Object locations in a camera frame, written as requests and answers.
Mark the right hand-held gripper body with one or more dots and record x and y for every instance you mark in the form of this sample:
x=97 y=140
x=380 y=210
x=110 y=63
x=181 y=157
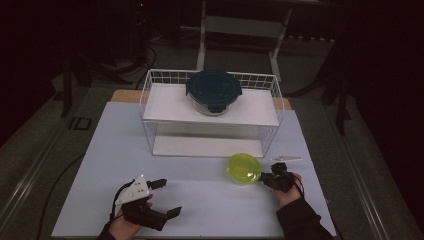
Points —
x=281 y=178

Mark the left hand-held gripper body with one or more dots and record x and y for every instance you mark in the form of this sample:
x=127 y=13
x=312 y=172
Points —
x=135 y=191

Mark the yellow-green plastic bowl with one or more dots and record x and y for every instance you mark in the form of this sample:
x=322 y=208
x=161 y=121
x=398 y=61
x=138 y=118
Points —
x=243 y=168

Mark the dark blue lidded glass container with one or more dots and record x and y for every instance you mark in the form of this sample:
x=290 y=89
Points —
x=213 y=86

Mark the person's right hand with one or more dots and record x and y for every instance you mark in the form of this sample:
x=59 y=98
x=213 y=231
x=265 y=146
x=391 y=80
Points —
x=290 y=196

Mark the person's left hand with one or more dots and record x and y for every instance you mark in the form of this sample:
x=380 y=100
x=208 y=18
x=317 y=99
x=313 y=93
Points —
x=123 y=230

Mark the light blue table mat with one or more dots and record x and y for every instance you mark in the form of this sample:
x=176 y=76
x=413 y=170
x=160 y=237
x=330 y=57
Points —
x=206 y=200

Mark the black stand leg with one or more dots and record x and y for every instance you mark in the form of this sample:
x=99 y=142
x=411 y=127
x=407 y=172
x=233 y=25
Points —
x=341 y=106

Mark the grey metal floor rail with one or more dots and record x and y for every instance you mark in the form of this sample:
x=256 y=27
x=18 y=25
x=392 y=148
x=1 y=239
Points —
x=363 y=186
x=26 y=180

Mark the black rectangular floor frame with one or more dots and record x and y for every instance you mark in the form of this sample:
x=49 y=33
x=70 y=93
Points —
x=80 y=123

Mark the white metal stand frame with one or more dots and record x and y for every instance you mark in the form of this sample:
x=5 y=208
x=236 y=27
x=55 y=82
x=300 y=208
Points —
x=201 y=50

